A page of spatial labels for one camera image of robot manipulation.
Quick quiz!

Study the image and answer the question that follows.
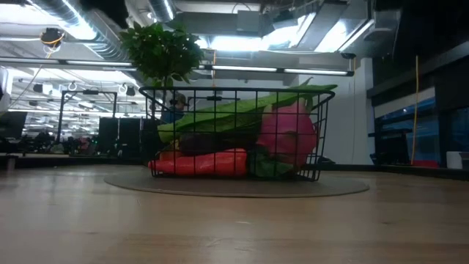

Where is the green onion bunch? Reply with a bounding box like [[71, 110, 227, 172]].
[[157, 76, 339, 144]]

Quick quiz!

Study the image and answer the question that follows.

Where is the purple eggplant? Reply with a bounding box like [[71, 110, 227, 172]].
[[178, 131, 259, 155]]

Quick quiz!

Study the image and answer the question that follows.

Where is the orange carrot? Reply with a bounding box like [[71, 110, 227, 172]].
[[147, 147, 249, 177]]

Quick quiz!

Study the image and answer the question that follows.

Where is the pink dragon fruit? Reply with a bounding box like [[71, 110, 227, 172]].
[[248, 101, 319, 180]]

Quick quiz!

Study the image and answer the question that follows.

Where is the round grey mat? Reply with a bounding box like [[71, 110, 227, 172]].
[[103, 167, 371, 199]]

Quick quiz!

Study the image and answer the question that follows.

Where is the person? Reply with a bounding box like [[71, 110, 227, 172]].
[[76, 136, 93, 155], [160, 92, 188, 125]]

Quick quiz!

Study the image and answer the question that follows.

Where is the long ceiling light bar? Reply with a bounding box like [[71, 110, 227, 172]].
[[0, 56, 355, 78]]

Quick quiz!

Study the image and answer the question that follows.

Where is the green potted plant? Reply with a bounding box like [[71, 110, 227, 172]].
[[118, 21, 205, 89]]

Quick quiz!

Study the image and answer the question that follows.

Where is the red object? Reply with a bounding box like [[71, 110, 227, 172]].
[[411, 159, 441, 169]]

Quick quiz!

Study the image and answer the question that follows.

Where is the dark monitor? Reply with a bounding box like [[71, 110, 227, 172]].
[[0, 111, 29, 140]]

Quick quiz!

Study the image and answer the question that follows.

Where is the black wire basket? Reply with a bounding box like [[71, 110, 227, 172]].
[[138, 86, 336, 183]]

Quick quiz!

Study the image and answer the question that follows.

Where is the black partition wall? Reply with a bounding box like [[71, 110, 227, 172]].
[[97, 116, 162, 158]]

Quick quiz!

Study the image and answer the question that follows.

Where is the black metal stand frame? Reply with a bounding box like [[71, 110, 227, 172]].
[[56, 89, 119, 137]]

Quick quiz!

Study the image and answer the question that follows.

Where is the yellow hanging cable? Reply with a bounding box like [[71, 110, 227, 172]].
[[410, 54, 420, 165]]

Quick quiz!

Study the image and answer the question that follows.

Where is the hanging cable reel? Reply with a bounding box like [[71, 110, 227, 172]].
[[39, 26, 66, 49]]

